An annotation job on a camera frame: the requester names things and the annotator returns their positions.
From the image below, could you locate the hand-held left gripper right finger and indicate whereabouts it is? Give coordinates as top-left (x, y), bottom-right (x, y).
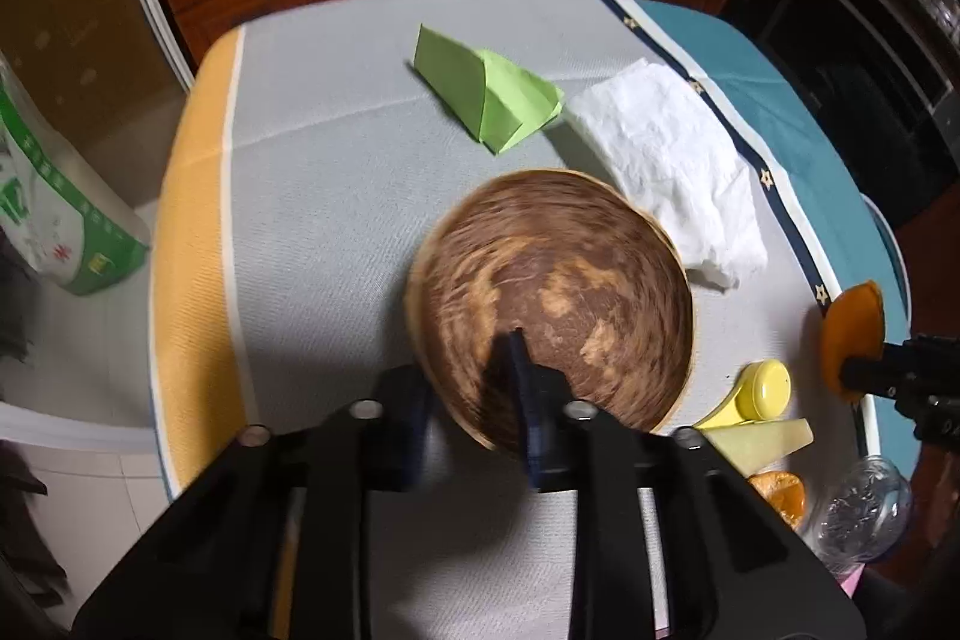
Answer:
top-left (491, 326), bottom-right (871, 640)

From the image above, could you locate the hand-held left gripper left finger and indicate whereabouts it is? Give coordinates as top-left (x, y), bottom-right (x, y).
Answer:
top-left (71, 364), bottom-right (436, 640)

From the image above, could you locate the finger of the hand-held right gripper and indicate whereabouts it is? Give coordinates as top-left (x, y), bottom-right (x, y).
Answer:
top-left (881, 332), bottom-right (960, 362)
top-left (838, 351), bottom-right (960, 453)

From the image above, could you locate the orange peel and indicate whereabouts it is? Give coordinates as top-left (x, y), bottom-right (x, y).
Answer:
top-left (819, 281), bottom-right (887, 402)
top-left (746, 471), bottom-right (807, 530)

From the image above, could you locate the blue trash bin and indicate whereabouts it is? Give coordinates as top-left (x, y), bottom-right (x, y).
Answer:
top-left (862, 194), bottom-right (912, 319)

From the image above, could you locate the clear plastic water bottle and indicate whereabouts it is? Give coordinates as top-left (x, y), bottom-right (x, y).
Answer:
top-left (810, 456), bottom-right (914, 573)

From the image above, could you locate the brown coconut shell bowl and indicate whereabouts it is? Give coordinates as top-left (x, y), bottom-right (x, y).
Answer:
top-left (405, 167), bottom-right (698, 461)

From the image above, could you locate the yellow plastic scoop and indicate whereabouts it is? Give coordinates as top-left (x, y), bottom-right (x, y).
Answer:
top-left (691, 359), bottom-right (794, 431)

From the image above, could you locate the black built-in dishwasher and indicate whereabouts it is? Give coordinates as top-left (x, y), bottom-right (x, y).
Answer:
top-left (720, 0), bottom-right (960, 229)

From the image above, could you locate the white paper tissue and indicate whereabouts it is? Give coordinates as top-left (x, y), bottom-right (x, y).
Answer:
top-left (562, 59), bottom-right (770, 292)

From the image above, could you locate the green folded paper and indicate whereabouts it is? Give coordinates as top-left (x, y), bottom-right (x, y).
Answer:
top-left (412, 25), bottom-right (565, 155)

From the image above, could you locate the white green rice bag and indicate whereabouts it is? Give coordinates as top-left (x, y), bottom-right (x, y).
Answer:
top-left (0, 51), bottom-right (151, 298)

